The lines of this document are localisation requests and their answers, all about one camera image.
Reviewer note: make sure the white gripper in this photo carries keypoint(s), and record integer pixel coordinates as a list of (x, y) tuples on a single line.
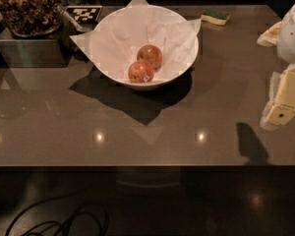
[(292, 38)]

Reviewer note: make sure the front red apple with sticker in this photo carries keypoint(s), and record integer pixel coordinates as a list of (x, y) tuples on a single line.
[(140, 71)]

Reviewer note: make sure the white bowl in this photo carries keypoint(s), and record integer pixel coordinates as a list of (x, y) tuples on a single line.
[(173, 72)]

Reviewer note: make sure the yellow green sponge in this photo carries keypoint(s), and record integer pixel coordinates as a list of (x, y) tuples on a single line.
[(215, 17)]

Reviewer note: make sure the white paper liner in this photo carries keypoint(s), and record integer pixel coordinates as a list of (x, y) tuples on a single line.
[(121, 40)]

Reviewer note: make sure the black white marker tag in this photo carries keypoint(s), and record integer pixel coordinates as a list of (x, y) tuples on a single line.
[(87, 14)]

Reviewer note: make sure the glass jar of snacks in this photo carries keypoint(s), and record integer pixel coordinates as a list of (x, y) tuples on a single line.
[(30, 18)]

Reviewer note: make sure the grey metal box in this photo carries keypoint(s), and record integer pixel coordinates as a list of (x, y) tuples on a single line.
[(51, 51)]

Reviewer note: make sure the metal spoon handle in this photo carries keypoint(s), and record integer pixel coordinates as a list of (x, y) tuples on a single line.
[(75, 24)]

